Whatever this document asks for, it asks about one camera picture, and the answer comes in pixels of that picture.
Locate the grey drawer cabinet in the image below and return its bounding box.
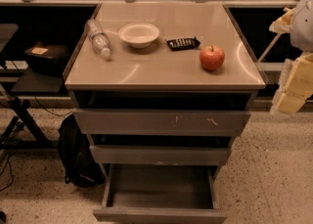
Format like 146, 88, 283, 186
66, 1, 266, 105

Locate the red apple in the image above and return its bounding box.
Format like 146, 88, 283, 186
200, 45, 225, 71

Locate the white-tipped stick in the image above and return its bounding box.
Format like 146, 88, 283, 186
256, 33, 282, 63

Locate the black snack bar wrapper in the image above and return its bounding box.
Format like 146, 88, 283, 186
166, 37, 201, 51

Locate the black box with label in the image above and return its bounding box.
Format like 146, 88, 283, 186
23, 42, 71, 76

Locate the black backpack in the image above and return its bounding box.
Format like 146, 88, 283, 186
58, 114, 105, 188

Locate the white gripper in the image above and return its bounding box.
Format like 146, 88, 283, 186
269, 0, 313, 115

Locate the grey middle drawer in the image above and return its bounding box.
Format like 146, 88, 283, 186
90, 145, 229, 166

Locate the white bowl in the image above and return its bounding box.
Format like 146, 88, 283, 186
118, 22, 159, 49

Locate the grey open bottom drawer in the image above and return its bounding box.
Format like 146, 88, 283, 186
93, 164, 227, 224

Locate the grey top drawer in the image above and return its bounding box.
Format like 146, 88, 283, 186
73, 109, 250, 136

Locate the clear plastic water bottle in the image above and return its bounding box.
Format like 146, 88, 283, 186
85, 20, 112, 60

